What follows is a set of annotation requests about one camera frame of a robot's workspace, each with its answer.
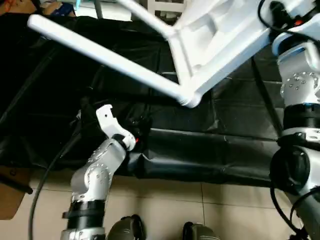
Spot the white plastic table leg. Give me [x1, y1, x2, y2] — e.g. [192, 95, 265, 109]
[116, 0, 177, 40]
[27, 14, 201, 108]

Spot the black work mat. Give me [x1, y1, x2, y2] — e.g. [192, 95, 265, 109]
[0, 15, 301, 188]

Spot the white glass door cabinet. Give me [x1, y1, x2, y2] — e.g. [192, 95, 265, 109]
[145, 0, 187, 22]

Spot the brown floor cardboard sheet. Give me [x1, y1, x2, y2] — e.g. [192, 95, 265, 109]
[0, 167, 34, 221]

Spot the blue box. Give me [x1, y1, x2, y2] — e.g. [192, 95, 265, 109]
[42, 2, 77, 17]

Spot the brown cardboard board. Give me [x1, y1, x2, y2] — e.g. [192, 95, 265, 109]
[0, 0, 37, 17]

